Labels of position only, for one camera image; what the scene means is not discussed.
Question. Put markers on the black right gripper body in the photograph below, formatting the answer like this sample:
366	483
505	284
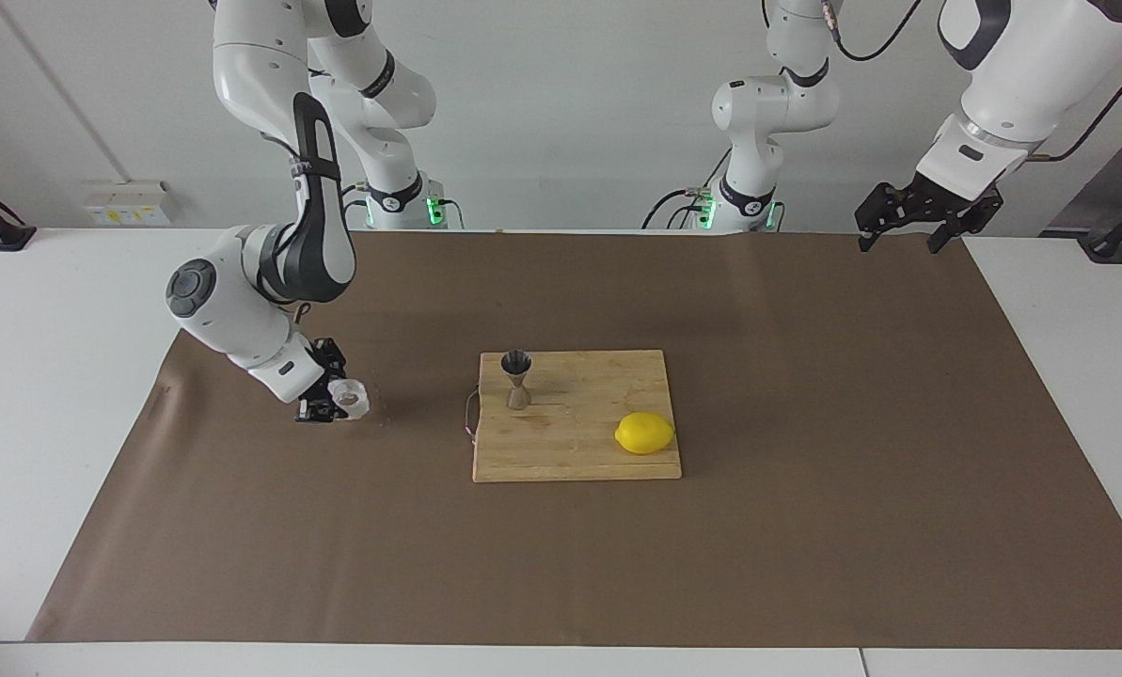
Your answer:
328	351

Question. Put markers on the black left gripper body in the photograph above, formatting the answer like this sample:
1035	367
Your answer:
927	202

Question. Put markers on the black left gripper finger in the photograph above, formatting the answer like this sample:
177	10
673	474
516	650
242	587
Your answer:
867	238
944	238

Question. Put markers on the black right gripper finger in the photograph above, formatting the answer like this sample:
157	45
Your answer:
316	411
339	369

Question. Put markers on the small clear glass cup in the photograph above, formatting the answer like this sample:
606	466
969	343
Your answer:
352	400

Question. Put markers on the steel double jigger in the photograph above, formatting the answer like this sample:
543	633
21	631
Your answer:
517	376

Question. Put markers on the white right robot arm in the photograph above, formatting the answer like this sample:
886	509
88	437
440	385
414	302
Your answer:
260	94

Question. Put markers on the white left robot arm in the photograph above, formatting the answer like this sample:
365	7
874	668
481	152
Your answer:
1031	75

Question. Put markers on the wooden cutting board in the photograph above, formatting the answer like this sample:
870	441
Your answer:
579	442

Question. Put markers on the brown paper table mat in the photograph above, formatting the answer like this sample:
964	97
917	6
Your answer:
560	564

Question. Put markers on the yellow lemon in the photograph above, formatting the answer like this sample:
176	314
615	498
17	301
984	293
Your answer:
645	433

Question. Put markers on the white wall socket box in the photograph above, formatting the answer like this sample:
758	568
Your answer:
128	205

